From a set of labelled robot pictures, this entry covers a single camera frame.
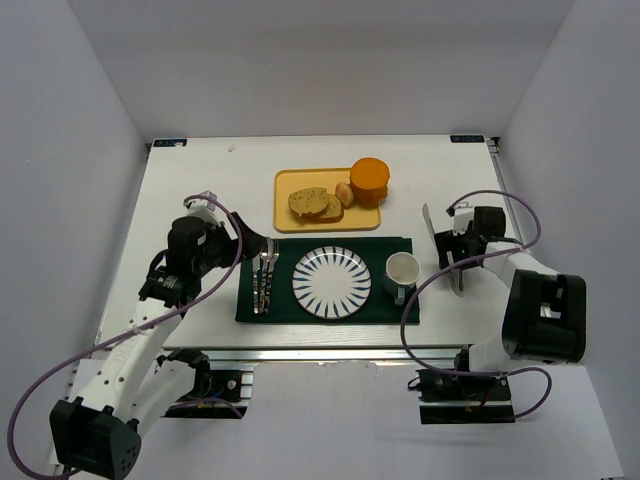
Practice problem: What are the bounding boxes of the aluminium table front rail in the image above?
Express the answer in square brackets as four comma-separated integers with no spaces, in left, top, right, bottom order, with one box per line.
[92,344,561,369]

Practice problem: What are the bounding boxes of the seeded bread slice bottom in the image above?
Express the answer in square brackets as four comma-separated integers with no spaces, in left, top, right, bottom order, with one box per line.
[313,194,344,223]

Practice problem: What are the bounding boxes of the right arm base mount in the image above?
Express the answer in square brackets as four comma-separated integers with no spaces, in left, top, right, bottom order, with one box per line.
[407,369,515,425]

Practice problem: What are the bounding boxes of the small round bread roll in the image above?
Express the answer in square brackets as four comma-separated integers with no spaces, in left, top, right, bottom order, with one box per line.
[334,182,355,208]

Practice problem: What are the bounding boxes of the seeded bread slice top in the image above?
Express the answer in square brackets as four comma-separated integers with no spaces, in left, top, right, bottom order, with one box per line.
[288,187,329,217]

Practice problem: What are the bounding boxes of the blue label sticker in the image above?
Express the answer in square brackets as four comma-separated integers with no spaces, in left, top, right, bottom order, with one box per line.
[152,138,188,148]
[449,134,485,144]

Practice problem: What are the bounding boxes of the metal kitchen tongs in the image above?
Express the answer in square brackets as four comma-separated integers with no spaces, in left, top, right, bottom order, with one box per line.
[421,204,464,296]

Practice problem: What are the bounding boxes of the blue label sticker left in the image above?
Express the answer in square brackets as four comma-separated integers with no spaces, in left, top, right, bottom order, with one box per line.
[152,138,188,148]

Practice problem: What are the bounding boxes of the blue label sticker right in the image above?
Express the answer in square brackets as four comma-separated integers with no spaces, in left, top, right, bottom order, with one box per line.
[449,134,485,144]

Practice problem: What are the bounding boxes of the patterned handle knife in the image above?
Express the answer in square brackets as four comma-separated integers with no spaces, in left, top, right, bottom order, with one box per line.
[252,253,261,315]

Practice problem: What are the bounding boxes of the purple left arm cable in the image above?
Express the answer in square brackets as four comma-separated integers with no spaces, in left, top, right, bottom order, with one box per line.
[8,195,246,476]

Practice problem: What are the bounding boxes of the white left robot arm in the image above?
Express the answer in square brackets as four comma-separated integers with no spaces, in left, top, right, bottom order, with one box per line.
[49,193,265,479]

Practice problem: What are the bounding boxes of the seeded bread slice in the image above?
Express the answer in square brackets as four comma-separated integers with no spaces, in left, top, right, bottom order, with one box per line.
[288,187,329,217]
[313,194,344,223]

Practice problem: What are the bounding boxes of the grey ceramic mug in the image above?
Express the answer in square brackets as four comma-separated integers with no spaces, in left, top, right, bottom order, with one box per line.
[383,252,421,306]

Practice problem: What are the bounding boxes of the round orange bread loaf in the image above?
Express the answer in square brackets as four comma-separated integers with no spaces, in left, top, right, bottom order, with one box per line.
[349,157,390,208]

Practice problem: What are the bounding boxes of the blue striped white plate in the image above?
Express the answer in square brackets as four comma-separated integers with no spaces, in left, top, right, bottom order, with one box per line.
[292,246,372,321]

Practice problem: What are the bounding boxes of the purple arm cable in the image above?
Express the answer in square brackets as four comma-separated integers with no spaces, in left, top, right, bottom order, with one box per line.
[399,189,554,421]
[8,195,246,476]

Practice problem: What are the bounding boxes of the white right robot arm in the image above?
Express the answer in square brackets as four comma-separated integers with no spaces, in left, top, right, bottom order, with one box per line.
[432,203,587,372]

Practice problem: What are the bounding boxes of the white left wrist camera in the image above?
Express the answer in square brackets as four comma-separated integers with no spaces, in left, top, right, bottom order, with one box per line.
[183,190,221,227]

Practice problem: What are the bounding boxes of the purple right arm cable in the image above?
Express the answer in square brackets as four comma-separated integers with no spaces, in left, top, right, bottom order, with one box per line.
[399,189,554,421]

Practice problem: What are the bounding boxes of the patterned handle spoon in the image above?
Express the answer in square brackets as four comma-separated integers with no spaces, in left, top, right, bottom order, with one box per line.
[263,238,280,314]

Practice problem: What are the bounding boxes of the patterned handle fork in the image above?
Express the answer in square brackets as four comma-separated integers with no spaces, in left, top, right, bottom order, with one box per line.
[258,237,273,314]

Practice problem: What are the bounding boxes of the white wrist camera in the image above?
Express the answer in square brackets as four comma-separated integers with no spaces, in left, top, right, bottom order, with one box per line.
[446,201,475,236]
[183,190,221,227]

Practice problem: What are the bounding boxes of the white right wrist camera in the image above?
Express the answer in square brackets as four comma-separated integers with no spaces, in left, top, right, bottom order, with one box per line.
[446,201,475,236]

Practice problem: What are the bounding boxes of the yellow serving tray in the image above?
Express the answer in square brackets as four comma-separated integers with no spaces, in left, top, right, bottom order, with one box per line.
[273,168,382,233]

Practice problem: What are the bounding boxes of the dark green placemat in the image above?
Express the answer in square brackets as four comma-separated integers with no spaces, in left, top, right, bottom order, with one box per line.
[235,237,413,325]

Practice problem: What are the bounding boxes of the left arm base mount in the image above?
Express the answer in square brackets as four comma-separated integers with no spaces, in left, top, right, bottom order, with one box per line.
[155,349,249,419]

